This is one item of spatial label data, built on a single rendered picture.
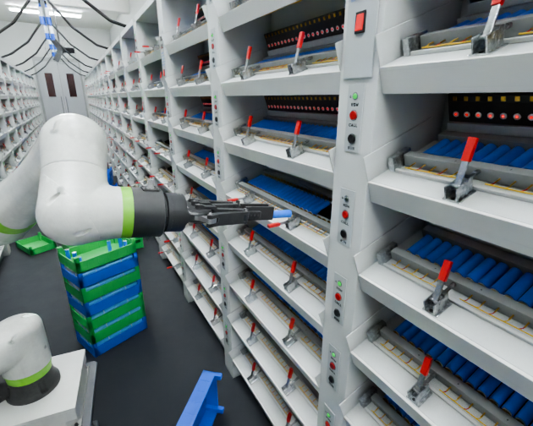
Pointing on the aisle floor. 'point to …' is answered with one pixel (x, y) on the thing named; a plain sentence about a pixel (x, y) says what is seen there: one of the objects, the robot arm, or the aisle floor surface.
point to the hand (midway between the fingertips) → (256, 211)
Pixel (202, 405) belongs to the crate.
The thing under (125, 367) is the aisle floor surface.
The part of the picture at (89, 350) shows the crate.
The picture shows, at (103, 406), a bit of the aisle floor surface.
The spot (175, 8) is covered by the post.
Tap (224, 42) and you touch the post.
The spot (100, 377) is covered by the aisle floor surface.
